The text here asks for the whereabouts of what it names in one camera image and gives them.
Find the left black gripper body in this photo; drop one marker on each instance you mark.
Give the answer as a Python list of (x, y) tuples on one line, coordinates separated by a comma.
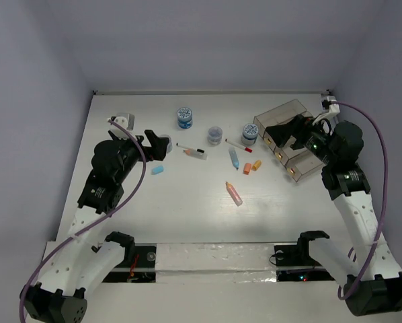
[(130, 151)]

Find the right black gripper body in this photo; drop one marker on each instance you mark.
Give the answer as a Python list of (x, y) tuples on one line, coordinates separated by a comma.
[(314, 139)]

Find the clear purple clip jar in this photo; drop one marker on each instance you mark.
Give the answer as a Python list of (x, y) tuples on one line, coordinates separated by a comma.
[(169, 145)]

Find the blue lidded jar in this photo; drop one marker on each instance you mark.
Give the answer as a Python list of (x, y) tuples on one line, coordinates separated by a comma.
[(249, 134), (184, 117)]

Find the red capped white marker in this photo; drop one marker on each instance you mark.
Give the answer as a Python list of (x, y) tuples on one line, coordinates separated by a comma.
[(240, 146)]

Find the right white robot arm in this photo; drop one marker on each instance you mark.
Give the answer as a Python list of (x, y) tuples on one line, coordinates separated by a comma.
[(370, 282)]

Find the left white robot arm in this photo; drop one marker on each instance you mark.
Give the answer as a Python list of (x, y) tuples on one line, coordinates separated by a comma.
[(86, 256)]

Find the blue eraser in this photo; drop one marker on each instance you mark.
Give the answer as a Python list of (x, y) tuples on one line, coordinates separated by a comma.
[(157, 170)]

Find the clear tiered organizer box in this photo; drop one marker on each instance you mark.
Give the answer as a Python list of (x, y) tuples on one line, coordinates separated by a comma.
[(299, 163)]

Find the clear pencil shaped eraser case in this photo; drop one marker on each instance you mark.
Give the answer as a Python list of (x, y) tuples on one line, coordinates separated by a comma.
[(195, 154)]

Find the yellow eraser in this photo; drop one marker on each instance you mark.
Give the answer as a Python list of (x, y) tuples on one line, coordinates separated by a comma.
[(256, 165)]

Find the black capped white marker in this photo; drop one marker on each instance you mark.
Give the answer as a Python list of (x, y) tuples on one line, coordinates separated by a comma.
[(190, 148)]

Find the orange eraser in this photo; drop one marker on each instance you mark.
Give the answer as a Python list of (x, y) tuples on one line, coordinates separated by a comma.
[(247, 168)]

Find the blue pencil shaped highlighter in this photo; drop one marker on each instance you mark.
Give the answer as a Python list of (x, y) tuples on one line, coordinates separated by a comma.
[(234, 157)]

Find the pink pencil shaped highlighter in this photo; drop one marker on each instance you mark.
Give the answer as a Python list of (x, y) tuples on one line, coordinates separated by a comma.
[(233, 194)]

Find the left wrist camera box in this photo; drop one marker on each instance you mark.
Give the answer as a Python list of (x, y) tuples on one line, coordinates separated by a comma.
[(124, 120)]

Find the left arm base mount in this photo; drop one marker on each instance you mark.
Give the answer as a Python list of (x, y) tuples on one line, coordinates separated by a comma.
[(138, 265)]

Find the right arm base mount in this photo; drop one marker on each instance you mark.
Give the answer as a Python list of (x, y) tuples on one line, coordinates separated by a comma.
[(293, 263)]

